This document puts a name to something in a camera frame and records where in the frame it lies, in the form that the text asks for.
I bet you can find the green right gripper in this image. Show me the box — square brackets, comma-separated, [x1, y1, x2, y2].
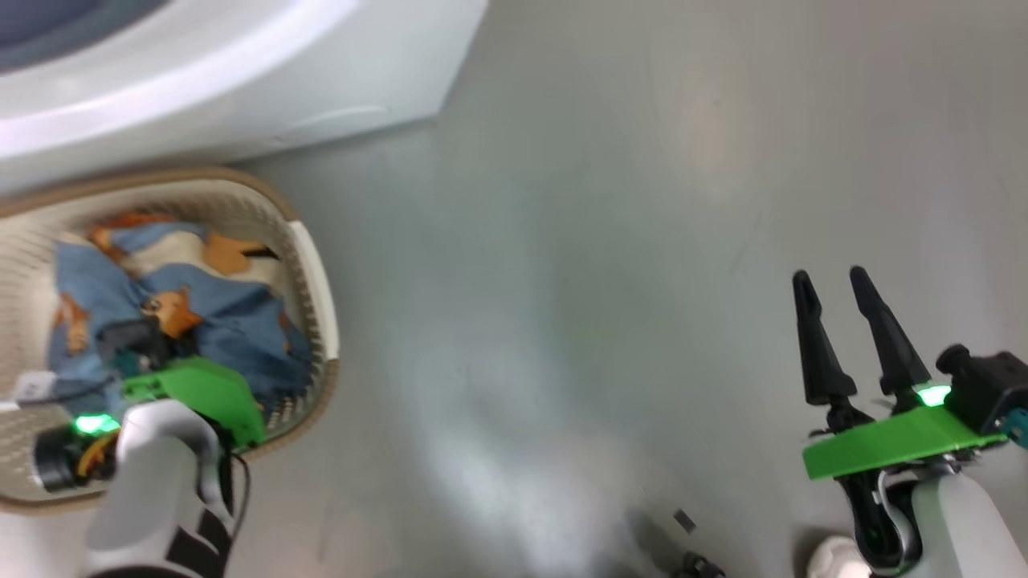
[792, 266, 1010, 483]

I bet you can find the white front-load washing machine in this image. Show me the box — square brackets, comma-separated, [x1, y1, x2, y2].
[0, 0, 489, 195]

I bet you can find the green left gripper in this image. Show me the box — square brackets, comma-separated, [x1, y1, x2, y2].
[96, 320, 268, 449]

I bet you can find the cream perforated laundry basket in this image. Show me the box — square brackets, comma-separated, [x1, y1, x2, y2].
[0, 167, 341, 515]

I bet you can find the blue garment with orange print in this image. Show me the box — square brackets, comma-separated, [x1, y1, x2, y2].
[47, 210, 314, 412]

